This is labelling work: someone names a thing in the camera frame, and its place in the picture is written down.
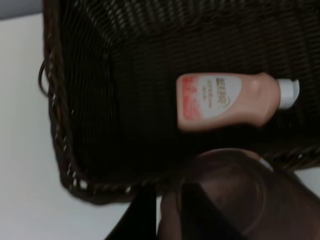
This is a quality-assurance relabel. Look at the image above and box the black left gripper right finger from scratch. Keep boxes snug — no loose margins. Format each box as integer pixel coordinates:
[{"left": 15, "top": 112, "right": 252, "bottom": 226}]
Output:
[{"left": 181, "top": 164, "right": 320, "bottom": 240}]

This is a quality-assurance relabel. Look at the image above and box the translucent purple plastic cup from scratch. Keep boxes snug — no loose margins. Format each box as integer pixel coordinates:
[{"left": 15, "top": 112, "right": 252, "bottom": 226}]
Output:
[{"left": 158, "top": 149, "right": 274, "bottom": 240}]

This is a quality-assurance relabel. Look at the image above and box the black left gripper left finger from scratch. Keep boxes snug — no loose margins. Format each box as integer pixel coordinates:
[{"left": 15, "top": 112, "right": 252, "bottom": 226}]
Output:
[{"left": 105, "top": 185, "right": 157, "bottom": 240}]

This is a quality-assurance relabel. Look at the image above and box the dark brown wicker basket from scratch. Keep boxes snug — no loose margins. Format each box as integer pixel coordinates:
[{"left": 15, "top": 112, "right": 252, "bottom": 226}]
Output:
[{"left": 39, "top": 0, "right": 320, "bottom": 205}]

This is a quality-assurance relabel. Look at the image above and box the pink lotion bottle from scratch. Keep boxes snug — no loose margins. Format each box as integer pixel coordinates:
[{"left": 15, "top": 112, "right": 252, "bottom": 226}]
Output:
[{"left": 176, "top": 73, "right": 300, "bottom": 132}]

